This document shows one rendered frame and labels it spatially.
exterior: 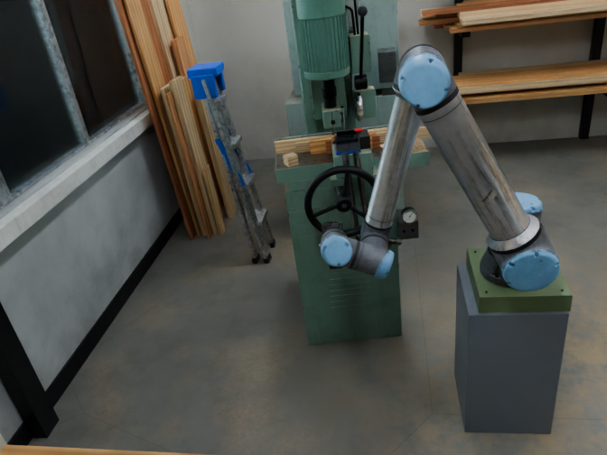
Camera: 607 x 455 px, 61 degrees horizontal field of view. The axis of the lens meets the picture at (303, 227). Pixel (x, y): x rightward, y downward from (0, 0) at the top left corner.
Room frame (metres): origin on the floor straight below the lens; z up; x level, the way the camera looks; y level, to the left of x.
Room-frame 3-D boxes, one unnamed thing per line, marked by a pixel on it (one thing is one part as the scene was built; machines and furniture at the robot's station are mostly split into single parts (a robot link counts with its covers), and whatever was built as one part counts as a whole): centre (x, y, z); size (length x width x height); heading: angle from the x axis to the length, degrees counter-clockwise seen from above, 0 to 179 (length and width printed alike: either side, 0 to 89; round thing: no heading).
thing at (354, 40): (2.24, -0.34, 1.22); 0.09 x 0.08 x 0.15; 177
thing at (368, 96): (2.21, -0.34, 1.02); 0.09 x 0.07 x 0.12; 87
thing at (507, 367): (1.41, -0.66, 0.27); 0.30 x 0.30 x 0.55; 79
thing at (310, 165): (1.92, -0.22, 0.87); 0.61 x 0.30 x 0.06; 87
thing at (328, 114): (2.05, -0.18, 1.03); 0.14 x 0.07 x 0.09; 177
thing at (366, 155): (1.84, -0.22, 0.91); 0.15 x 0.14 x 0.09; 87
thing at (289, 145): (2.05, -0.23, 0.92); 0.60 x 0.02 x 0.05; 87
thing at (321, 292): (2.15, -0.18, 0.35); 0.58 x 0.45 x 0.71; 177
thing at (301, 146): (2.03, -0.31, 0.92); 0.60 x 0.02 x 0.04; 87
